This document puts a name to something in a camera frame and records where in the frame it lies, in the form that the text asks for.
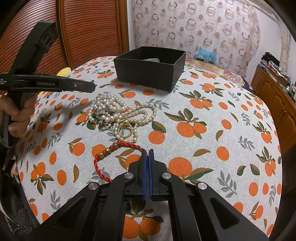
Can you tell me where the orange print tablecloth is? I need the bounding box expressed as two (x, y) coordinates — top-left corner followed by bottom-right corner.
(16, 56), (282, 235)

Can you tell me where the wooden louvered wardrobe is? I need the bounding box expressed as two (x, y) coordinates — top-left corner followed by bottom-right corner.
(1, 1), (130, 74)

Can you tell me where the pale jade bangle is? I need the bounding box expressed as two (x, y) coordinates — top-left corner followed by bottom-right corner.
(144, 58), (160, 63)

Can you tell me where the wooden sideboard cabinet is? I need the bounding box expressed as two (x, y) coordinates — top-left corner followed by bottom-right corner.
(251, 66), (296, 154)

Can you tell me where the person's left hand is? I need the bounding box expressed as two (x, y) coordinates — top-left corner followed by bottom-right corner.
(1, 93), (38, 138)

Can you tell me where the black jewelry box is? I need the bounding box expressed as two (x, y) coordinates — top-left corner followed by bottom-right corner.
(113, 46), (186, 92)

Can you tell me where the long pearl strand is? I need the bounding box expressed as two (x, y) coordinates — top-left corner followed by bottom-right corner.
(113, 103), (157, 144)

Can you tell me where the gold ring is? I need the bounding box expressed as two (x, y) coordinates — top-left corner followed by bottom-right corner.
(117, 121), (134, 140)

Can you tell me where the red cord bracelet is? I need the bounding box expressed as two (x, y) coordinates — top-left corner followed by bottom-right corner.
(93, 140), (145, 183)

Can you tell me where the stack of folded clothes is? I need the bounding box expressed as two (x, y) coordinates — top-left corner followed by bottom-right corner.
(260, 52), (291, 88)

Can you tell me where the pink circle pattern curtain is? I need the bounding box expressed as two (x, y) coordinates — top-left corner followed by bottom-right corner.
(133, 0), (260, 76)

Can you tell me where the beige tied curtain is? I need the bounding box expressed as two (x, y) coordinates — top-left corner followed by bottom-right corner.
(279, 19), (291, 72)

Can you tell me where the floral bedspread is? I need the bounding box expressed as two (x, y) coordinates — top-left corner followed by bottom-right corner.
(185, 59), (245, 87)

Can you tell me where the white pearl necklace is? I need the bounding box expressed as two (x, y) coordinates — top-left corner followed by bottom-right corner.
(87, 92), (130, 132)

